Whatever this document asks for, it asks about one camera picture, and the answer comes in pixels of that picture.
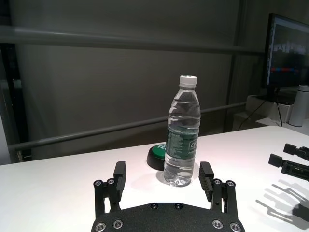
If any black monitor cable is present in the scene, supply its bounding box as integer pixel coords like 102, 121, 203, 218
275, 95, 283, 127
238, 98, 270, 131

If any black computer monitor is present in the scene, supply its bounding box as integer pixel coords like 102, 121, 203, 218
264, 12, 309, 97

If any white thermos cup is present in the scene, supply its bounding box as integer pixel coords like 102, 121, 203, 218
289, 84, 309, 128

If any grey horizontal handrail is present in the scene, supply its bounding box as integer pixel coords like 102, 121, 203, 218
8, 101, 247, 152
0, 25, 265, 55

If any green button with black base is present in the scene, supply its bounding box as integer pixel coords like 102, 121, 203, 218
146, 144, 168, 172

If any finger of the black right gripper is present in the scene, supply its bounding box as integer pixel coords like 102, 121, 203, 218
282, 143, 309, 160
268, 153, 309, 181

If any white monitor riser box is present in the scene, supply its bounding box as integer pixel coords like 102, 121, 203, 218
246, 94, 294, 124

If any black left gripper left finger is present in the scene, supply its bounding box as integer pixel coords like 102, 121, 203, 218
93, 161, 126, 217

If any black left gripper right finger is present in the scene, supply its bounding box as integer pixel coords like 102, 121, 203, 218
198, 161, 239, 216

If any clear plastic water bottle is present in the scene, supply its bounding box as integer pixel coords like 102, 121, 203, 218
163, 75, 201, 187

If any grey vertical post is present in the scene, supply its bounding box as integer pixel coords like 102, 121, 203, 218
223, 0, 244, 133

